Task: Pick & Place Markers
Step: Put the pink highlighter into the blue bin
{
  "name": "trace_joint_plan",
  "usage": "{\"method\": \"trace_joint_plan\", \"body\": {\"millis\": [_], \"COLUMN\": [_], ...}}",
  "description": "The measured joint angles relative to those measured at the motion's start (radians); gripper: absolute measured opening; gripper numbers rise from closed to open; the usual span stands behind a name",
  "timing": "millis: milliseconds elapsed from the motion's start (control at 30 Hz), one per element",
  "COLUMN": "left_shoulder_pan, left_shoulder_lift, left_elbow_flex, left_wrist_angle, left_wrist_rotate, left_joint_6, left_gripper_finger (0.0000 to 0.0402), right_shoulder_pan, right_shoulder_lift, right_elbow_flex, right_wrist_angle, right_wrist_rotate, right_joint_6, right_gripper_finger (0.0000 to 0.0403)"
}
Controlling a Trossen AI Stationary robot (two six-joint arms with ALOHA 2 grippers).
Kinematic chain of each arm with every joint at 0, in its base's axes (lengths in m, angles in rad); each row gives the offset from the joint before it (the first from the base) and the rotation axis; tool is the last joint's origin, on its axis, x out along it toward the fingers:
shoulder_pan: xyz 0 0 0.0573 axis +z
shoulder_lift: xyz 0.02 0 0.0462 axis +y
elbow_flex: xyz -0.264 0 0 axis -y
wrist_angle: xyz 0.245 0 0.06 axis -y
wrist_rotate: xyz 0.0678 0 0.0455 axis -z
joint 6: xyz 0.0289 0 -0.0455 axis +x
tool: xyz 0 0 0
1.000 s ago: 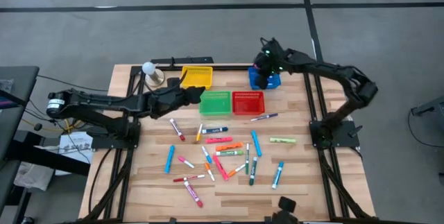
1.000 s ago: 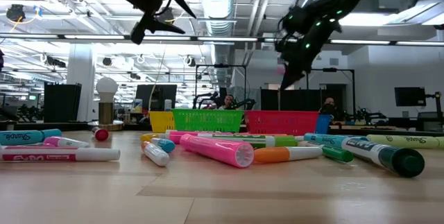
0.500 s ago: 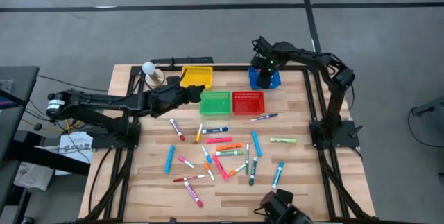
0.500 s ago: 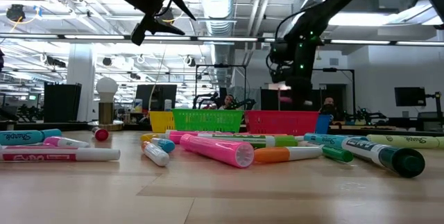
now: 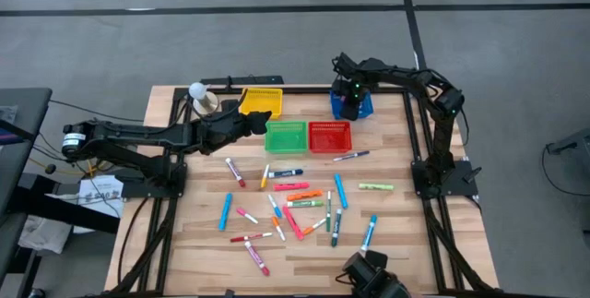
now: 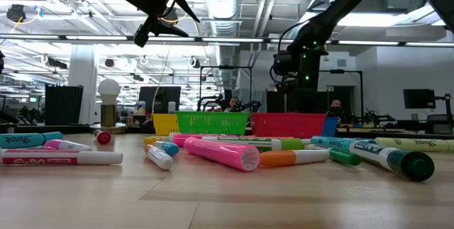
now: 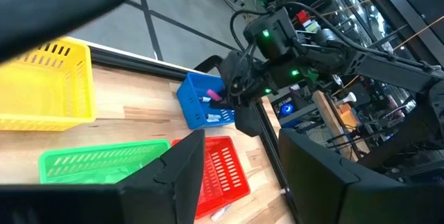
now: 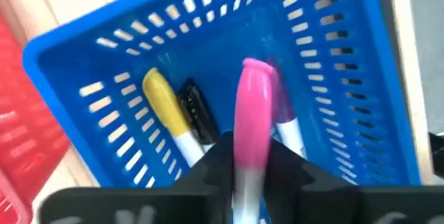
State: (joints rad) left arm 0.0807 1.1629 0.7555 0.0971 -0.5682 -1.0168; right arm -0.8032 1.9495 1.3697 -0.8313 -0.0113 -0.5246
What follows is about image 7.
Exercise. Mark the green plastic basket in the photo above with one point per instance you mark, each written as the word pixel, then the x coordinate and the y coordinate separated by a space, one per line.
pixel 69 177

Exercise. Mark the yellow plastic basket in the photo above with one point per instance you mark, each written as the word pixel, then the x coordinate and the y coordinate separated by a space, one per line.
pixel 41 88

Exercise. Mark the white bulb table lamp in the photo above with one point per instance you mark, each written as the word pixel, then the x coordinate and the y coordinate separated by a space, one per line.
pixel 348 97

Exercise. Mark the wooden background table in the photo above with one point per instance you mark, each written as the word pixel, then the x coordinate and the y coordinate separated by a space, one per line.
pixel 329 120

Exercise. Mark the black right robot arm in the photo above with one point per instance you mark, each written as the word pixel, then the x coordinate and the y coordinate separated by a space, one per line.
pixel 381 68

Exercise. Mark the dark capped thin marker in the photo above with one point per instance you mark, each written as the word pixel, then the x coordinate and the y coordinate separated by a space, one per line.
pixel 204 99

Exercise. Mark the slim blue capped pen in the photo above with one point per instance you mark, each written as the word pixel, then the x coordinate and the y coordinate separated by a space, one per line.
pixel 220 213

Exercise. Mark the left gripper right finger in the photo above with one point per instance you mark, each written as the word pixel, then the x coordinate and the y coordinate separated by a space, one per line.
pixel 319 189

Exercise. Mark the blue plastic basket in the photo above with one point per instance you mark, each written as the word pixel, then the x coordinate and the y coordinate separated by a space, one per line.
pixel 194 113

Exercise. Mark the red box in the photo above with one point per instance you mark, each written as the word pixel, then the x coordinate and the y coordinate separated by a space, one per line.
pixel 302 16

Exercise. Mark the red plastic basket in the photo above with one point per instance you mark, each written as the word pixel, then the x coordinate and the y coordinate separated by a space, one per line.
pixel 225 168

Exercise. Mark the black computer tower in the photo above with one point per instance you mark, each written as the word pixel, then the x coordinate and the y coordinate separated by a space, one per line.
pixel 288 109

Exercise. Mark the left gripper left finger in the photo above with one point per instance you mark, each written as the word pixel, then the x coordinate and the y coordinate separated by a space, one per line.
pixel 177 189

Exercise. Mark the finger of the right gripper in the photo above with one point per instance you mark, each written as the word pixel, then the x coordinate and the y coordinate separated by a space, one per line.
pixel 248 121
pixel 223 104

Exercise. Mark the pink thin marker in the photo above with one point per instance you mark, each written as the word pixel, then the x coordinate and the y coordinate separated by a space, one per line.
pixel 214 95

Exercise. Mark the black arched clamp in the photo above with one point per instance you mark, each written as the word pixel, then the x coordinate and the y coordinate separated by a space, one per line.
pixel 204 62

